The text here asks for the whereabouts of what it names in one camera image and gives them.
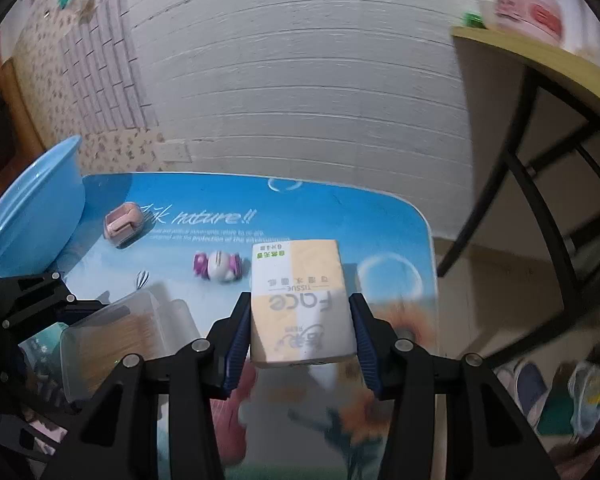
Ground blue plastic basin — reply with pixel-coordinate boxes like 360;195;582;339
0;135;87;278

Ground pink bear cup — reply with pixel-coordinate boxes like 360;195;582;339
495;0;566;43

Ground yellow and white tissue pack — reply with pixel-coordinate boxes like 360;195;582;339
250;238;358;368

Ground small pink case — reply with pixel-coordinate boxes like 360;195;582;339
104;202;145;250

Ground clear plastic bin bag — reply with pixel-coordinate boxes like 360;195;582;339
567;360;600;438

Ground purple and white toy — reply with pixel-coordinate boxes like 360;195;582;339
192;250;243;283

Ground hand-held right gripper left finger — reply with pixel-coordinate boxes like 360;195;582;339
40;290;253;480

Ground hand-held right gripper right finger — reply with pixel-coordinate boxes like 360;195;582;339
349;292;563;480

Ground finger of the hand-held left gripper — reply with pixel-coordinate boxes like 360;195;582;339
0;271;111;333
0;405;76;467

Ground clear cotton swab box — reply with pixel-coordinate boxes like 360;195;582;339
60;292;203;403

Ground yellow table with black legs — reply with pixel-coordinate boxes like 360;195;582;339
452;25;600;366

